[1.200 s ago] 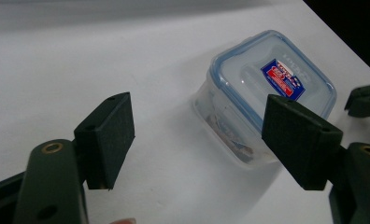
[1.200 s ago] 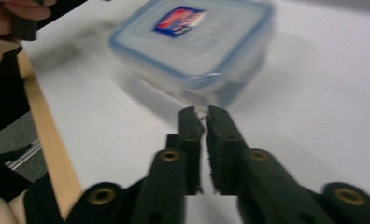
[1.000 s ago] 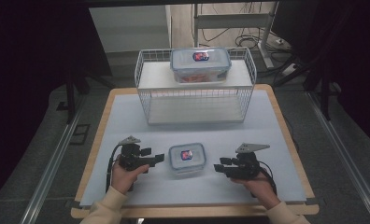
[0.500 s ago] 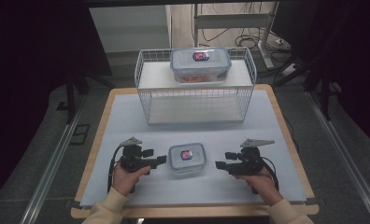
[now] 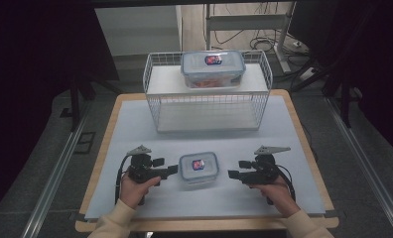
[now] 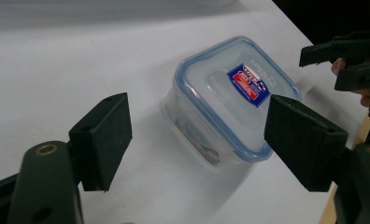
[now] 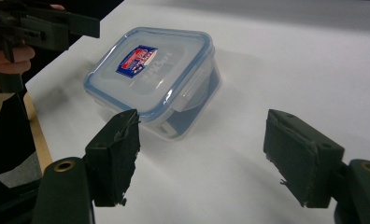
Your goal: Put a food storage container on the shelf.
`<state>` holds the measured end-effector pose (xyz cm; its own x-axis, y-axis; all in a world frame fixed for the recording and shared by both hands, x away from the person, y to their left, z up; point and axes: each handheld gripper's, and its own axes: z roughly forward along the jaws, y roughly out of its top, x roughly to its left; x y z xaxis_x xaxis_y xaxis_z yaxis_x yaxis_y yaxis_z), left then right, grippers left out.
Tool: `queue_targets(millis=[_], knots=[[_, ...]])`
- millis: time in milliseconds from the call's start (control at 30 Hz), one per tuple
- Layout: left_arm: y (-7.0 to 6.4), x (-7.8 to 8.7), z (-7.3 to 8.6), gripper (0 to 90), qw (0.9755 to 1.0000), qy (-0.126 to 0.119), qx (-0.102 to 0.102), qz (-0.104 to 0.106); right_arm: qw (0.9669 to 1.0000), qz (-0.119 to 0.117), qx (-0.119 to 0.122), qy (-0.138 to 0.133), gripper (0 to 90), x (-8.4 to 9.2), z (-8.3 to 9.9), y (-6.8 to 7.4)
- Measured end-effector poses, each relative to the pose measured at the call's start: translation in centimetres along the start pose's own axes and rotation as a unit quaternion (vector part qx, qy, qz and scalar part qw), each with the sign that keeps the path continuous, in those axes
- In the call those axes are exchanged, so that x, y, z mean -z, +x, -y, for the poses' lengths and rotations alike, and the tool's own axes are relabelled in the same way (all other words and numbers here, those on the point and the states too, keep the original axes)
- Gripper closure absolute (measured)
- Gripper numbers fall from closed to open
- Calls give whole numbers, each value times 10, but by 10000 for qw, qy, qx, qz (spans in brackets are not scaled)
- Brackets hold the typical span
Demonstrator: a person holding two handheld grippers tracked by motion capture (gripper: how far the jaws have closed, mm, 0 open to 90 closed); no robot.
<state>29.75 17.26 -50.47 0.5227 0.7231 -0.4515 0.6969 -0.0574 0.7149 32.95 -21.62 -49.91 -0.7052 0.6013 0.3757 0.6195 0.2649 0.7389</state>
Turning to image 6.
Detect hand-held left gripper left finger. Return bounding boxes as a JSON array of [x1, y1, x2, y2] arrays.
[[68, 91, 134, 192]]

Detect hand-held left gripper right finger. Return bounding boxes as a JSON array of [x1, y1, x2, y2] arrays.
[[263, 93, 349, 193]]

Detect small clear blue-rimmed food container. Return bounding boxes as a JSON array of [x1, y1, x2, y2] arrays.
[[161, 35, 302, 172]]

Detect pale table mat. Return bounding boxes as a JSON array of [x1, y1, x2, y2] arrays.
[[0, 0, 370, 224]]

